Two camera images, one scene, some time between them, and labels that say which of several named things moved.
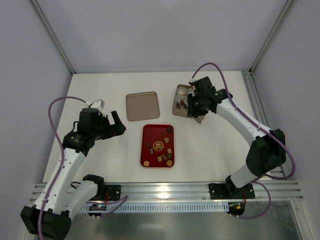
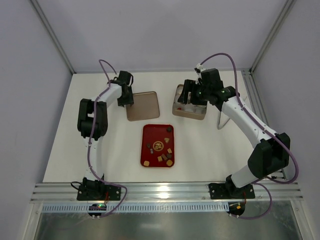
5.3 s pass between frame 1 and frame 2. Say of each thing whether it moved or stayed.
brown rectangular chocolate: stayed
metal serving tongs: moved
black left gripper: moved
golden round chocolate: stayed
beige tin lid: stayed
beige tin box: stayed
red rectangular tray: stayed
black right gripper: moved
